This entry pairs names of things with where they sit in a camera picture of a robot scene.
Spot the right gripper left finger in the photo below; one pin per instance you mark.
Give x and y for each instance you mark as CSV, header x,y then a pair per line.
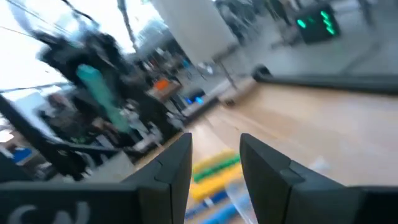
x,y
149,199

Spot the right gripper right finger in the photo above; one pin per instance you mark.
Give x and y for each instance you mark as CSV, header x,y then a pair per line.
x,y
273,193

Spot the blue and white pen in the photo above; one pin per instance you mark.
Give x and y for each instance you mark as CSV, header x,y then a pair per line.
x,y
202,208

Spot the teal marker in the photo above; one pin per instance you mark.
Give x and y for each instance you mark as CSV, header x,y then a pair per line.
x,y
102,96

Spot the green marker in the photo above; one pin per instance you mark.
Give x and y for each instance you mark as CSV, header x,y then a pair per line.
x,y
217,169

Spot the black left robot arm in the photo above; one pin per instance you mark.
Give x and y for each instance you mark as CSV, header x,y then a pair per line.
x,y
149,115

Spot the black computer green lights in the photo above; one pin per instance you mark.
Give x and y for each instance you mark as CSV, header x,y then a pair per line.
x,y
314,31

